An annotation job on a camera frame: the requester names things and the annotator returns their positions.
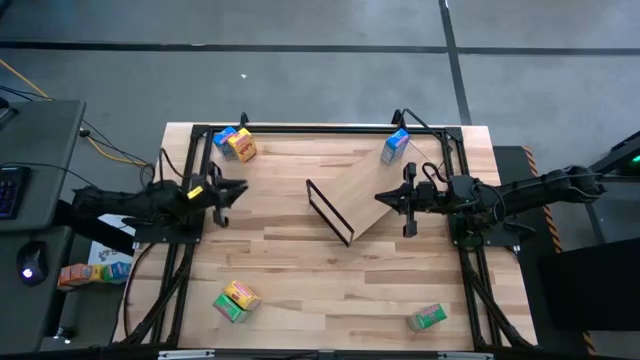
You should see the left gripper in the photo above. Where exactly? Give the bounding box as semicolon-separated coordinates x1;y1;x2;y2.
182;162;250;229

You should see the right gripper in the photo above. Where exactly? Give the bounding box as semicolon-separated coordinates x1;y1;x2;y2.
375;162;454;239

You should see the blue Frosted Flakes cereal box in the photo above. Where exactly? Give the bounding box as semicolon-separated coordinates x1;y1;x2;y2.
379;128;411;167
213;126;239;162

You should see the green Apple Jacks cereal box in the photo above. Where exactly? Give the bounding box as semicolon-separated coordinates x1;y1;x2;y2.
404;303;449;332
212;292;251;325

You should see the teal cereal box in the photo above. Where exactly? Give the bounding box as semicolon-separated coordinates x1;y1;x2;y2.
101;260;133;285

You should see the black hazard-striped floor mat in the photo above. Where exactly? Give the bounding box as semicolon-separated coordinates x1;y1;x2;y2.
492;144;601;357

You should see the white printed paper sheet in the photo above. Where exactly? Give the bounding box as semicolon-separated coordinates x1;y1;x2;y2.
87;213;137;266

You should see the grey desk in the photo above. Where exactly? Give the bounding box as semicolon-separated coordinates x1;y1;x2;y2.
0;98;87;234
0;225;75;355

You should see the black computer mouse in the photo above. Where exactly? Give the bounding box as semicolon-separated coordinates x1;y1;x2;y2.
15;240;50;288

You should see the black rectangular panel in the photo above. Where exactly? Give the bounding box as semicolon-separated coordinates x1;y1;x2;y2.
537;236;640;332

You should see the black backlit keyboard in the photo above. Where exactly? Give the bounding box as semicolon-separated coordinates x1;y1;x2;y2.
0;166;32;221

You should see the black stand with green light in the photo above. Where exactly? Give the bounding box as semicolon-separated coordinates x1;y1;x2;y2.
587;130;640;177

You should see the wooden shelf with black frame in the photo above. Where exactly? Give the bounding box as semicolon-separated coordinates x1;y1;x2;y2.
305;141;444;248

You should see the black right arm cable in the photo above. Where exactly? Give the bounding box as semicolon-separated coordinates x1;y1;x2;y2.
421;161;449;186

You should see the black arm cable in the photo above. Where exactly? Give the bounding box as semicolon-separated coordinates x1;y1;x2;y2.
421;161;449;186
157;147;175;185

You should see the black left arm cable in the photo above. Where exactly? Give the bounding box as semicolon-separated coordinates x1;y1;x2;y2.
157;147;175;185

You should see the black aluminium table frame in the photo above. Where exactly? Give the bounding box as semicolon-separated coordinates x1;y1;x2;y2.
113;110;539;360

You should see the black floor cable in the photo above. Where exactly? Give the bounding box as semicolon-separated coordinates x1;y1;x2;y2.
77;118;157;189

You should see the grey metal bracket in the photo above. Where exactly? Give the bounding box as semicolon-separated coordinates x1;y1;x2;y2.
437;351;495;360
157;349;217;360

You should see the black keyboard cable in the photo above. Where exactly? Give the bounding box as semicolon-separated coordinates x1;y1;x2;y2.
0;160;99;190

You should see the yellow hanging cable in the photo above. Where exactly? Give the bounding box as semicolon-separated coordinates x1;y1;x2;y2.
0;58;154;168

